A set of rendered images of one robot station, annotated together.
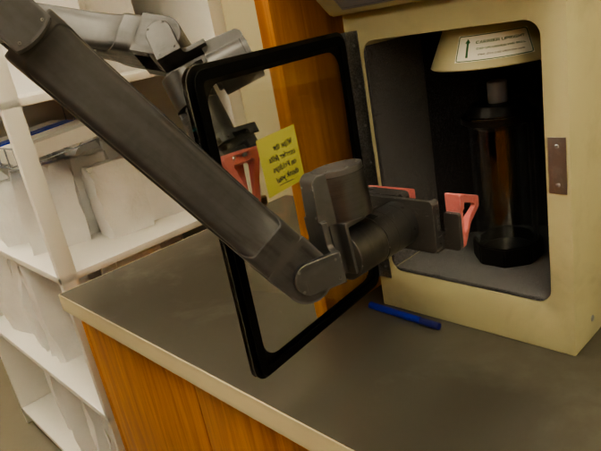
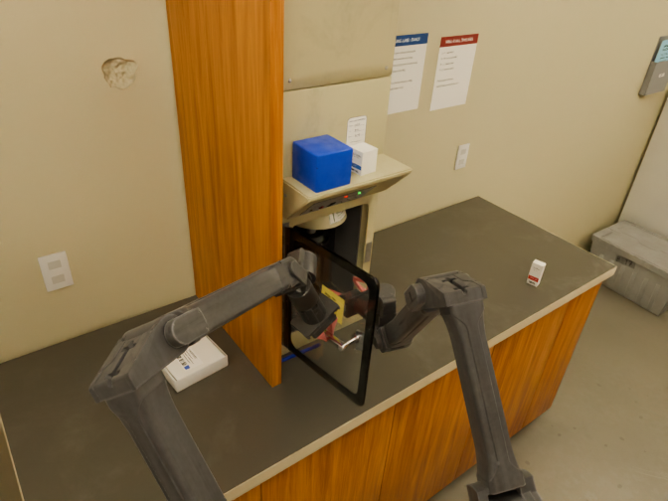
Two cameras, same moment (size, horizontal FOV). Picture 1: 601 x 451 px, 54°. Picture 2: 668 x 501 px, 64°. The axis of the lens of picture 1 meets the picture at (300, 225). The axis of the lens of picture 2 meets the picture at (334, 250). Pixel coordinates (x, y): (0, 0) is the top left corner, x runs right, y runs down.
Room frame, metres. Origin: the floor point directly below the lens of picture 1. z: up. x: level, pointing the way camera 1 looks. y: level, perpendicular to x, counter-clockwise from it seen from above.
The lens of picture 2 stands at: (0.73, 1.01, 2.05)
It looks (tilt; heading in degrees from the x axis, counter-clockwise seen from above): 33 degrees down; 272
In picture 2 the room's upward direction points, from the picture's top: 4 degrees clockwise
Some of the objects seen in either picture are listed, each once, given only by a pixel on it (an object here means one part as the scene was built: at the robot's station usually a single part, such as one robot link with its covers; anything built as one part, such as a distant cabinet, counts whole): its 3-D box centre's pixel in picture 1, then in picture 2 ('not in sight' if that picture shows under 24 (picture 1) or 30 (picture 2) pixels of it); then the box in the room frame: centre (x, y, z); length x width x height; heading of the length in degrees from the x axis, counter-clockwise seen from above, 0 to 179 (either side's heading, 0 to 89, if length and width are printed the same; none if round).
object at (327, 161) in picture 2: not in sight; (321, 162); (0.80, -0.12, 1.56); 0.10 x 0.10 x 0.09; 41
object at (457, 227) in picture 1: (447, 211); not in sight; (0.68, -0.18, 1.16); 0.09 x 0.07 x 0.07; 131
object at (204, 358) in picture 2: not in sight; (192, 361); (1.13, -0.04, 0.96); 0.16 x 0.12 x 0.04; 46
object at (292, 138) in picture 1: (300, 198); (325, 318); (0.76, -0.01, 1.19); 0.30 x 0.01 x 0.40; 138
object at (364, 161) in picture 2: not in sight; (362, 158); (0.71, -0.20, 1.54); 0.05 x 0.05 x 0.06; 45
